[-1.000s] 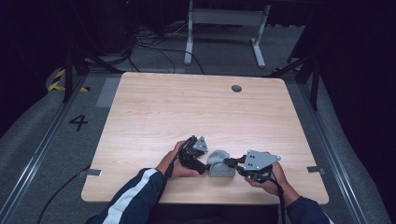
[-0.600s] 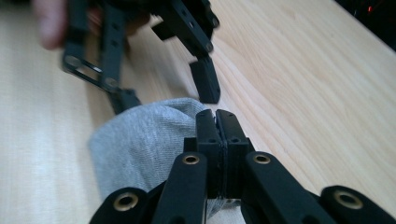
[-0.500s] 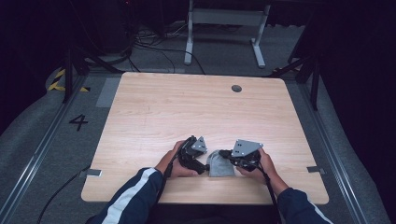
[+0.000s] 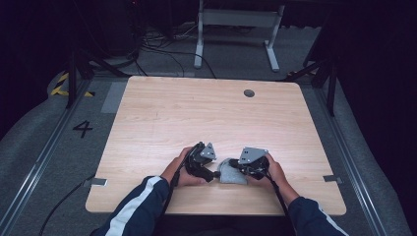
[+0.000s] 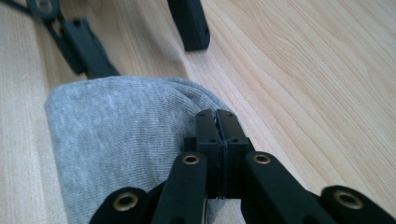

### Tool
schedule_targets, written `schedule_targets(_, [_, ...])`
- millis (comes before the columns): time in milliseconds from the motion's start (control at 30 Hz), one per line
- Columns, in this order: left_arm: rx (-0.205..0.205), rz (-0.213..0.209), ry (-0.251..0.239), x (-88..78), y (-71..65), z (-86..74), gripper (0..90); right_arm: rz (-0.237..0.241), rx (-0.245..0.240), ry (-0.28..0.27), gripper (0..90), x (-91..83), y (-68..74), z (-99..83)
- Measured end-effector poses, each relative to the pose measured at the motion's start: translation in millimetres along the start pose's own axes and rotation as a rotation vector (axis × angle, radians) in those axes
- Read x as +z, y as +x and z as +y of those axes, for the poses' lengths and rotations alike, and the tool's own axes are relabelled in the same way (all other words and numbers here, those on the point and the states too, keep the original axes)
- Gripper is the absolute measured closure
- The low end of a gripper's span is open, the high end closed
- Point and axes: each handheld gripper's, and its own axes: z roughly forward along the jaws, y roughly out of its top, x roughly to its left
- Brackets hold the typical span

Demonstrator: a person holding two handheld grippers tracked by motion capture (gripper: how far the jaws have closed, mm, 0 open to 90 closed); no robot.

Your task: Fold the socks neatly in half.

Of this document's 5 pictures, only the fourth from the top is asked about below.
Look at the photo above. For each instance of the person's left hand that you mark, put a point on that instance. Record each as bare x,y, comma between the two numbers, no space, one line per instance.
183,179

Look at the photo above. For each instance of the yellow black floor tape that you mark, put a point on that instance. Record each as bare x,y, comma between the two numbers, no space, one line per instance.
59,90

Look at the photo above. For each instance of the white metal table frame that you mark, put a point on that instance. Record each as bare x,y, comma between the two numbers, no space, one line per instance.
236,18

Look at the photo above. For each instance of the grey table bracket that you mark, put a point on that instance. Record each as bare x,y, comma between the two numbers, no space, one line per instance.
98,182
331,178

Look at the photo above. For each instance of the grey cloth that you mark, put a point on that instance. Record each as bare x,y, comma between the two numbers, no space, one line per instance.
229,177

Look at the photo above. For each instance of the person's right hand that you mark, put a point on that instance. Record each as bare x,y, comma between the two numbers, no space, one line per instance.
275,178

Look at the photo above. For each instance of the grey floor tape patch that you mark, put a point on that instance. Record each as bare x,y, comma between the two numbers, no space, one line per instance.
113,98

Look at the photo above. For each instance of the grey round table grommet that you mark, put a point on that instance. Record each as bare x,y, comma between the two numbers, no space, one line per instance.
249,93

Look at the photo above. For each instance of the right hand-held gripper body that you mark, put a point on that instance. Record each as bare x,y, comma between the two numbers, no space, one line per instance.
254,160

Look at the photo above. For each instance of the black metal stand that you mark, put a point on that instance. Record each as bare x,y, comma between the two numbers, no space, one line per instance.
71,82
331,88

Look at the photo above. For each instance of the metal floor rail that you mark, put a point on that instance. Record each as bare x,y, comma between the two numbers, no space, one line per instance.
347,164
42,160

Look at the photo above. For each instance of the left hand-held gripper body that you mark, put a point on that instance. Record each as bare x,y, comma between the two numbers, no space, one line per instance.
200,157

